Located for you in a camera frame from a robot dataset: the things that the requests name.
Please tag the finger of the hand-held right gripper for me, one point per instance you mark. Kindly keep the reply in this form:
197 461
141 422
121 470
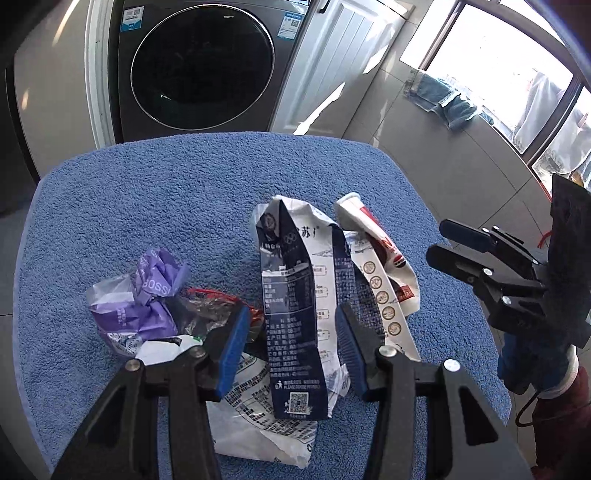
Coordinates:
466 236
455 263

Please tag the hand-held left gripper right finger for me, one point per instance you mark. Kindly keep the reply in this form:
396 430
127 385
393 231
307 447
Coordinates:
351 350

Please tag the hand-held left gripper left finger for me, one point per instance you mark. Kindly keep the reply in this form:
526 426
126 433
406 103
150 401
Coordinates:
233 350

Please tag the clear wrapper with red trim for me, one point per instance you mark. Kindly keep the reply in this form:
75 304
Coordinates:
207 309

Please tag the white and red paper wrapper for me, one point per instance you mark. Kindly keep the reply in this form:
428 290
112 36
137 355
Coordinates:
392 267

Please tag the white printed plastic package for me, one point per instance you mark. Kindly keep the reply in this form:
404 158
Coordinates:
251 415

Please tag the navy and white milk carton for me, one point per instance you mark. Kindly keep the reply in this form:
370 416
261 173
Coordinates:
295 295

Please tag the purple plastic bag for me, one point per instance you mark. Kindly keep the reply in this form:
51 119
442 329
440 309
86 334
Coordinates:
138 304

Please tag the person's right forearm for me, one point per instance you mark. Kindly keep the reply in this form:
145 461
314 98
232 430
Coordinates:
565 424

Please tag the person's right hand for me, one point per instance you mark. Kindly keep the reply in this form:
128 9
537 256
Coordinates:
531 369

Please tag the grey hanging garment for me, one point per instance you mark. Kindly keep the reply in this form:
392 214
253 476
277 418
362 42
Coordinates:
549 110

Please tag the blue terry towel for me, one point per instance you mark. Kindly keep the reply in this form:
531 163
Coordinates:
138 194

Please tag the window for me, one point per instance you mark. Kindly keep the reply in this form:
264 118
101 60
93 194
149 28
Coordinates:
498 55

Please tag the white cabinet door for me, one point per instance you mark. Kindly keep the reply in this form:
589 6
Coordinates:
337 60

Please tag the grey front-load washing machine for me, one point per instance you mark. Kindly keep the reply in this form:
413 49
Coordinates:
207 64

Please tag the dark grey refrigerator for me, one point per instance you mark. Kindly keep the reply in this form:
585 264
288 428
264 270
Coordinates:
21 138

